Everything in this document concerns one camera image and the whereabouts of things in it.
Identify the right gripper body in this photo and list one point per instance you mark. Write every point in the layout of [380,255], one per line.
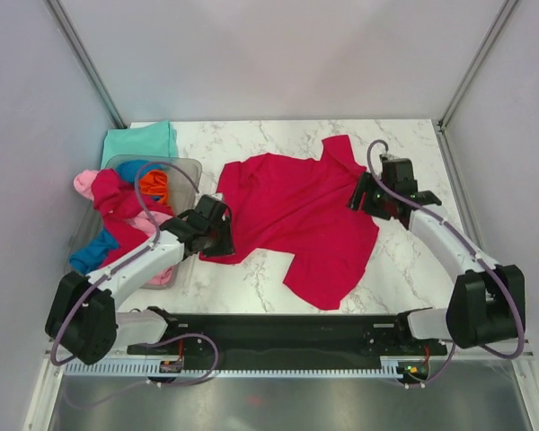
[375,203]

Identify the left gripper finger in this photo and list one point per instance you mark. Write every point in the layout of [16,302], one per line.
[217,250]
[225,240]

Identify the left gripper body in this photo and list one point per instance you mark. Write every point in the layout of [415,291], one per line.
[213,233]

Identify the crimson t shirt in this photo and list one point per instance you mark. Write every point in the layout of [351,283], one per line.
[123,217]
[299,206]

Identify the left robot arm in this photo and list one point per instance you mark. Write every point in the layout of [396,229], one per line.
[84,317]

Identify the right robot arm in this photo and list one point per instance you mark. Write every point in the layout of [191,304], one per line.
[487,304]

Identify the light pink t shirt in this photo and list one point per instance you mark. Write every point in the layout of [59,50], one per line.
[125,224]

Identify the clear plastic bin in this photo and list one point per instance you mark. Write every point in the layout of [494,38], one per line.
[183,181]

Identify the orange t shirt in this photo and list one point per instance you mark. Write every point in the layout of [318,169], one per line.
[154,184]

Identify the teal folded t shirt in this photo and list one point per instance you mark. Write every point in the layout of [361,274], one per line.
[156,139]

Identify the blue t shirt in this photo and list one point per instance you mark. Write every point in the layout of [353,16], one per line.
[92,255]

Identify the aluminium frame rail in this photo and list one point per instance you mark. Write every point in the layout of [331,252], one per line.
[462,201]

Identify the white cable duct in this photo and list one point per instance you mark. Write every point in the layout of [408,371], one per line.
[158,369]

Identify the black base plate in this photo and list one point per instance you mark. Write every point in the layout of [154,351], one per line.
[287,342]

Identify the right aluminium frame post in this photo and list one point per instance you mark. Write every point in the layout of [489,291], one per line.
[488,43]

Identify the aluminium frame post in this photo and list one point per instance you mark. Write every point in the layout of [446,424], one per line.
[488,43]
[84,60]

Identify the left aluminium frame post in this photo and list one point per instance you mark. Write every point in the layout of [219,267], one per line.
[84,60]

